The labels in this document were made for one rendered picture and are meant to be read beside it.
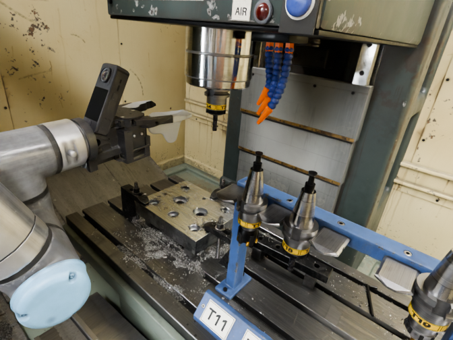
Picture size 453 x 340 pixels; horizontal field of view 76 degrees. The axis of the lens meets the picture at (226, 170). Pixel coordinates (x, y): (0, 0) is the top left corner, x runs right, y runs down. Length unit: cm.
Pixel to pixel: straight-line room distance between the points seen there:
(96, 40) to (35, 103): 42
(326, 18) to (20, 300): 44
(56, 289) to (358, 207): 99
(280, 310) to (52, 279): 59
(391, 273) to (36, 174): 53
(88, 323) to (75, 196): 70
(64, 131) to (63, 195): 110
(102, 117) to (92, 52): 118
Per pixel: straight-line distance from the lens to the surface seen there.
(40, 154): 46
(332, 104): 104
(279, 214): 58
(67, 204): 153
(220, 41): 64
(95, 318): 104
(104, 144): 52
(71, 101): 165
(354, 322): 88
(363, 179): 111
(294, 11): 38
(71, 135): 48
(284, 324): 81
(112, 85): 50
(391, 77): 103
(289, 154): 115
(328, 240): 55
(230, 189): 64
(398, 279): 53
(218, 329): 74
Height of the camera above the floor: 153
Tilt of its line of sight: 25 degrees down
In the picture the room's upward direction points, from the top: 5 degrees clockwise
